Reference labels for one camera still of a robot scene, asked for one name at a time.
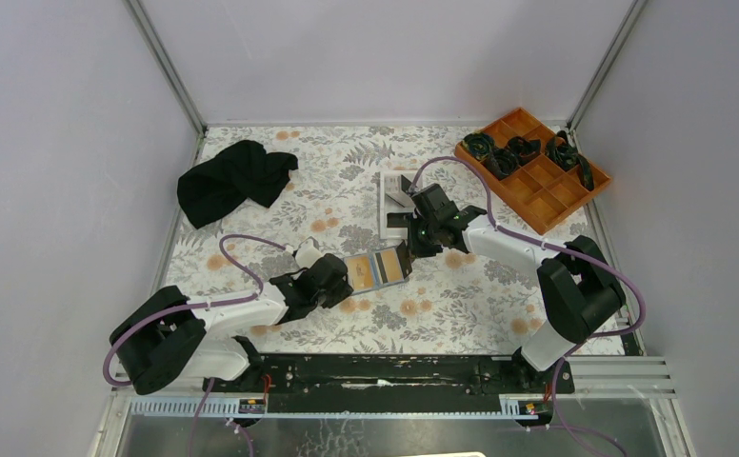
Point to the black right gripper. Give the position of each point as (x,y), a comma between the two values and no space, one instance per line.
(415,249)

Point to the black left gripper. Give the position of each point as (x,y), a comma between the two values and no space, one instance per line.
(342,291)

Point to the black credit card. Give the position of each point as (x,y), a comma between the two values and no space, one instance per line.
(404,260)

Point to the grey blue card holder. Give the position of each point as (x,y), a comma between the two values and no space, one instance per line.
(377,285)

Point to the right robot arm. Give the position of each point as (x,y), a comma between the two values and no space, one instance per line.
(580,292)

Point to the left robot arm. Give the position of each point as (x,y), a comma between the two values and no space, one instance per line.
(174,336)

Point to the white plastic card box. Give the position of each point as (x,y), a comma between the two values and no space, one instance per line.
(385,206)

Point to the stack of cards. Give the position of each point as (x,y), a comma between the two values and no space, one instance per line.
(396,188)

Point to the floral table mat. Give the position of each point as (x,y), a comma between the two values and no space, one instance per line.
(451,303)

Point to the green yellow rolled tie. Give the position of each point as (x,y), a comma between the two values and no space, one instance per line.
(479,145)

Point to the dark blue rolled tie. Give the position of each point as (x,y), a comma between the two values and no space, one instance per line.
(503,162)

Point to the black cloth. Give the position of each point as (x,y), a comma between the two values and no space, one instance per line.
(242,171)

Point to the black orange rolled tie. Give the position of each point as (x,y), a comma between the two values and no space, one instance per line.
(566,156)

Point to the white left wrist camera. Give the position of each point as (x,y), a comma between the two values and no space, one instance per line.
(307,253)

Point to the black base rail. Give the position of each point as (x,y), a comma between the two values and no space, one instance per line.
(366,383)

